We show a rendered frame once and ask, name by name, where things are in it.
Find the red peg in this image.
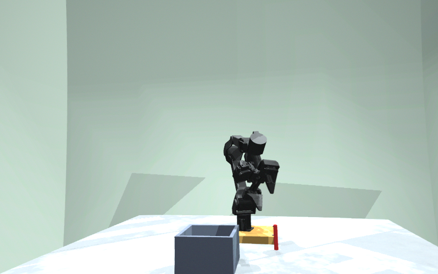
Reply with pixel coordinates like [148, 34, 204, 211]
[273, 224, 278, 250]

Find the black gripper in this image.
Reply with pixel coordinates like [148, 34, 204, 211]
[241, 159, 280, 211]

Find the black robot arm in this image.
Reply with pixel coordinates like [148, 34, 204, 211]
[223, 131, 267, 232]

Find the light blue open square box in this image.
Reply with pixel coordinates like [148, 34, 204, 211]
[174, 224, 240, 274]

